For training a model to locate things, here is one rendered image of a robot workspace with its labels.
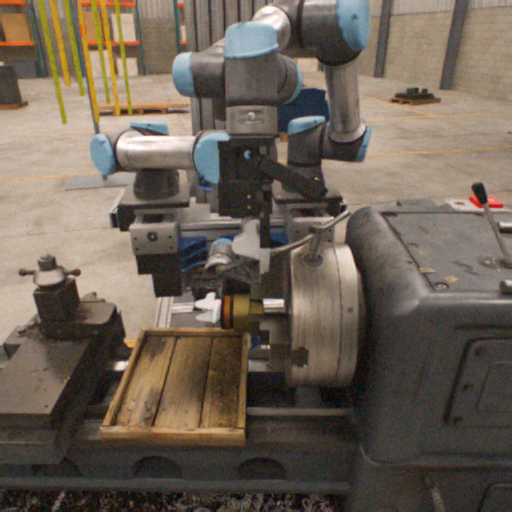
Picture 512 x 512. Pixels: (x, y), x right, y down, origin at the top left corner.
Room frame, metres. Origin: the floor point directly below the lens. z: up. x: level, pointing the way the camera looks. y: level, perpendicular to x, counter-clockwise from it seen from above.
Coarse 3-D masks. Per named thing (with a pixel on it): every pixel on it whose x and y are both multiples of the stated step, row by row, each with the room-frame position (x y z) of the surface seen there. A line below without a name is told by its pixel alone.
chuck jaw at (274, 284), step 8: (272, 256) 0.83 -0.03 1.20; (280, 256) 0.83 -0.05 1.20; (272, 264) 0.82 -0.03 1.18; (280, 264) 0.82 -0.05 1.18; (264, 272) 0.81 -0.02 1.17; (272, 272) 0.81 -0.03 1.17; (280, 272) 0.81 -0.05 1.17; (264, 280) 0.80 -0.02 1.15; (272, 280) 0.80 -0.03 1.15; (280, 280) 0.80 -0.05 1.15; (256, 288) 0.79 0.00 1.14; (264, 288) 0.79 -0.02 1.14; (272, 288) 0.79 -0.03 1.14; (280, 288) 0.79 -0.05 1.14; (256, 296) 0.78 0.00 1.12; (264, 296) 0.78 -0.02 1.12; (272, 296) 0.78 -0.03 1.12; (280, 296) 0.78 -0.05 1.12
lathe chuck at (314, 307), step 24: (288, 264) 0.80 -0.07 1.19; (336, 264) 0.73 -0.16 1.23; (288, 288) 0.78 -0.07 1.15; (312, 288) 0.68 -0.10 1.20; (336, 288) 0.68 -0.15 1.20; (288, 312) 0.82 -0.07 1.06; (312, 312) 0.65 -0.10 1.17; (336, 312) 0.65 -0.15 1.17; (312, 336) 0.63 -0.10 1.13; (336, 336) 0.63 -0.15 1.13; (288, 360) 0.70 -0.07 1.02; (312, 360) 0.62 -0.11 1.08; (336, 360) 0.62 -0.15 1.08; (288, 384) 0.67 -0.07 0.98; (312, 384) 0.64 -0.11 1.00
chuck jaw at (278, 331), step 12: (252, 324) 0.72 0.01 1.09; (264, 324) 0.71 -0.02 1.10; (276, 324) 0.71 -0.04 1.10; (288, 324) 0.71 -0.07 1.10; (264, 336) 0.69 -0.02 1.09; (276, 336) 0.67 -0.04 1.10; (288, 336) 0.67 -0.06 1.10; (276, 348) 0.64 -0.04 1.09; (288, 348) 0.64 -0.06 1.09; (300, 348) 0.63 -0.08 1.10; (300, 360) 0.63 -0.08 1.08
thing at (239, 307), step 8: (224, 296) 0.80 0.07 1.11; (240, 296) 0.78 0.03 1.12; (248, 296) 0.78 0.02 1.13; (224, 304) 0.76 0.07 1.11; (232, 304) 0.77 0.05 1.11; (240, 304) 0.76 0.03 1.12; (248, 304) 0.76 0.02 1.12; (256, 304) 0.77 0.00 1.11; (224, 312) 0.75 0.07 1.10; (232, 312) 0.75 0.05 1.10; (240, 312) 0.75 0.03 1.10; (248, 312) 0.74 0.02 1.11; (256, 312) 0.76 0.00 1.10; (224, 320) 0.74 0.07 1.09; (232, 320) 0.75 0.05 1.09; (240, 320) 0.74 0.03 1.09; (248, 320) 0.74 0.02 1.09; (224, 328) 0.75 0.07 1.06; (232, 328) 0.75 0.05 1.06; (240, 328) 0.74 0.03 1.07; (248, 328) 0.73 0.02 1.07
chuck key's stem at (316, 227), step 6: (312, 222) 0.73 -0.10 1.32; (318, 222) 0.73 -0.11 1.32; (312, 228) 0.72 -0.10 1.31; (318, 228) 0.72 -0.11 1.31; (318, 234) 0.72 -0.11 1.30; (312, 240) 0.72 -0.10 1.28; (318, 240) 0.72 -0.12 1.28; (312, 246) 0.73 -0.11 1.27; (318, 246) 0.73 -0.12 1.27; (312, 252) 0.73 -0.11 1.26; (318, 252) 0.73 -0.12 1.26; (312, 258) 0.74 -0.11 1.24
